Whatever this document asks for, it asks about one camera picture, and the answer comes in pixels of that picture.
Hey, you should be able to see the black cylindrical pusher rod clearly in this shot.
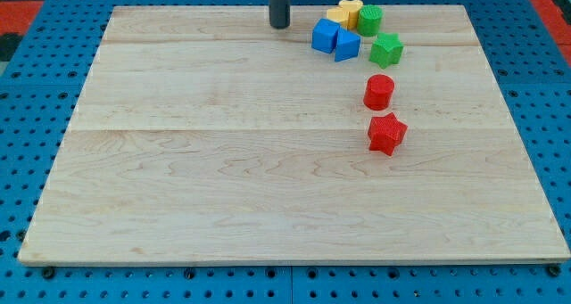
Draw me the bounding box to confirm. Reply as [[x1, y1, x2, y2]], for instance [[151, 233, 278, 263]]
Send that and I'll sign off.
[[269, 0, 291, 29]]

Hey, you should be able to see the yellow heart block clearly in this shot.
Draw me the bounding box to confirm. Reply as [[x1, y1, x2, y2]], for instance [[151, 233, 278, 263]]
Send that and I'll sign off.
[[338, 0, 364, 29]]

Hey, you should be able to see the blue cube block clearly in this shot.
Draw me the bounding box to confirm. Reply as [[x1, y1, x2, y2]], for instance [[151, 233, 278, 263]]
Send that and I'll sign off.
[[311, 18, 341, 53]]

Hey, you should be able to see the yellow pentagon block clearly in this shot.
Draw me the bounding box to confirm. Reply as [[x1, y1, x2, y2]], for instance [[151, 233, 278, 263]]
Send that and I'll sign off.
[[326, 6, 350, 29]]

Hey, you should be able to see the blue triangle block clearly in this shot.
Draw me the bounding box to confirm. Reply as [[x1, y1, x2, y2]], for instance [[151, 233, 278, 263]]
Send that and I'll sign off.
[[334, 28, 360, 62]]

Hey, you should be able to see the green cylinder block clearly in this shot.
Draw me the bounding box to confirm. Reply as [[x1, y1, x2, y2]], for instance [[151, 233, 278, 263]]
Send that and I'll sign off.
[[357, 4, 384, 37]]

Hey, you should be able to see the green star block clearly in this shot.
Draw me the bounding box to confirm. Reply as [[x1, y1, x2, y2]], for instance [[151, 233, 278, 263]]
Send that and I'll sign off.
[[368, 32, 404, 69]]

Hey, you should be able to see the red cylinder block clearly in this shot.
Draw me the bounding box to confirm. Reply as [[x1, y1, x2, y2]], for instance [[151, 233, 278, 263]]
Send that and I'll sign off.
[[363, 74, 395, 111]]

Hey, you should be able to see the light wooden board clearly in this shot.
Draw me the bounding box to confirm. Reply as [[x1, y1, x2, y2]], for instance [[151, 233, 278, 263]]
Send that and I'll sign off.
[[18, 5, 570, 267]]

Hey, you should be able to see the red star block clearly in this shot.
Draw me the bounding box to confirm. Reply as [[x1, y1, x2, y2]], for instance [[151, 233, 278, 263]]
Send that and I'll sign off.
[[368, 112, 408, 156]]

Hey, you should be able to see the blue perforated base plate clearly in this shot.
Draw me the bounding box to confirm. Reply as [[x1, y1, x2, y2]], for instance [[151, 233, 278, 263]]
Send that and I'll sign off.
[[1, 0, 570, 303]]

